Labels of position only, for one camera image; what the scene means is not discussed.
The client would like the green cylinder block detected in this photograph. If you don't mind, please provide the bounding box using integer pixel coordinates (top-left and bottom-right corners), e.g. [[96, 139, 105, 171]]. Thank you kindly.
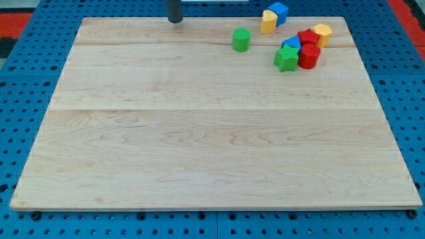
[[232, 27, 251, 52]]

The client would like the red cylinder block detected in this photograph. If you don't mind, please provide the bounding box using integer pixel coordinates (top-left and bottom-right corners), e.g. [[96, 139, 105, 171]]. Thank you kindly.
[[298, 44, 321, 69]]

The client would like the blue cube block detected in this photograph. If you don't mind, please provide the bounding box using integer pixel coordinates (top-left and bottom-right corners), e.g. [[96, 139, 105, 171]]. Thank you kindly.
[[267, 1, 289, 27]]

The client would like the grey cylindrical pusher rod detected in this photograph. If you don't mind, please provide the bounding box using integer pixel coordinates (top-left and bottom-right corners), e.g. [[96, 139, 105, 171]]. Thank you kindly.
[[166, 0, 183, 23]]

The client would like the yellow heart block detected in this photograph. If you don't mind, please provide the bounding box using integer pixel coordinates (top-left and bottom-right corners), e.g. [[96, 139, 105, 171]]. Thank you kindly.
[[260, 10, 278, 34]]

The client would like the blue triangle block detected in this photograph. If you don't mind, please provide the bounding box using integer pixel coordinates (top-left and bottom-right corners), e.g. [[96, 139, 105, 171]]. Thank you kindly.
[[281, 35, 301, 50]]

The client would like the yellow hexagon block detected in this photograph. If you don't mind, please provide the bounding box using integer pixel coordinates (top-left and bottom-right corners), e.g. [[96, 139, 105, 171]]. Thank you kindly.
[[313, 24, 333, 48]]

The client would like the green star block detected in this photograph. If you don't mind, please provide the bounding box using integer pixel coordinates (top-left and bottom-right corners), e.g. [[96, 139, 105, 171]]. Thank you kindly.
[[274, 44, 299, 72]]

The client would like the red star block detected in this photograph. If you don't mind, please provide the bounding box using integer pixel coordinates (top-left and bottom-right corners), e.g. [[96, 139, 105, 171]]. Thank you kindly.
[[297, 29, 320, 46]]

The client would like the light wooden board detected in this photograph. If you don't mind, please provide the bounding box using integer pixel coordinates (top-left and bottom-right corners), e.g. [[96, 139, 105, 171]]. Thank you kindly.
[[10, 17, 422, 212]]

